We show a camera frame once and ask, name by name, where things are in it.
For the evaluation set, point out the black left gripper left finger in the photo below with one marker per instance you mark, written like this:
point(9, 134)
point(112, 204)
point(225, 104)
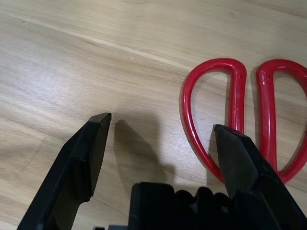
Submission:
point(72, 167)

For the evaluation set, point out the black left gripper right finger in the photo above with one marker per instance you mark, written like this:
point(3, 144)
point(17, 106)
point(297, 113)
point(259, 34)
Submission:
point(239, 163)

